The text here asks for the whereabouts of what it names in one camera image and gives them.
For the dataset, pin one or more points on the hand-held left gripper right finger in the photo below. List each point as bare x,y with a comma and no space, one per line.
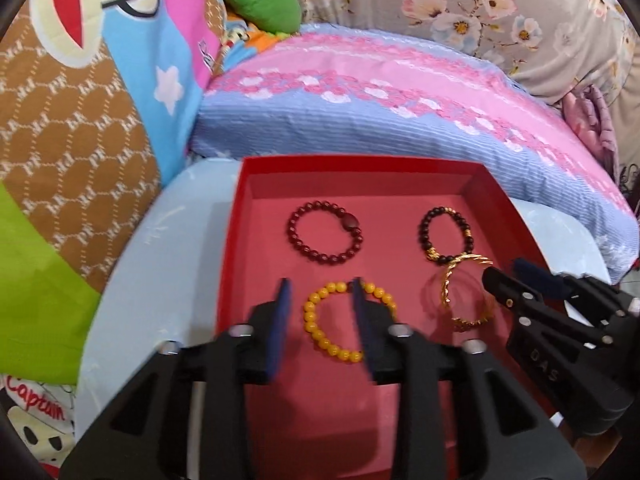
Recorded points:
364,332

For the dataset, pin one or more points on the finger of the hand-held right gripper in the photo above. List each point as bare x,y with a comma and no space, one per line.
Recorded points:
505,294
542,277

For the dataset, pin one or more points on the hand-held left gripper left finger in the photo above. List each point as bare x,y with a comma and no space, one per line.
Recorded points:
281,332

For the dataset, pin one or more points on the gold twisted bangle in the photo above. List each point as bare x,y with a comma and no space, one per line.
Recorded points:
452,270

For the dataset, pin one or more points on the red cardboard box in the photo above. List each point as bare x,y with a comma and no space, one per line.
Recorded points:
345,410

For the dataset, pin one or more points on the pink and blue pillow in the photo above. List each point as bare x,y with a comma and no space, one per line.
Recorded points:
400,110

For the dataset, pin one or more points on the cartoon printed blanket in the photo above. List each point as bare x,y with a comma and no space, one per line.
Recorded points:
75,160

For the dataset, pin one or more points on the grey floral bedsheet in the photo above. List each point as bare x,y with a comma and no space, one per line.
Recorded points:
475,5

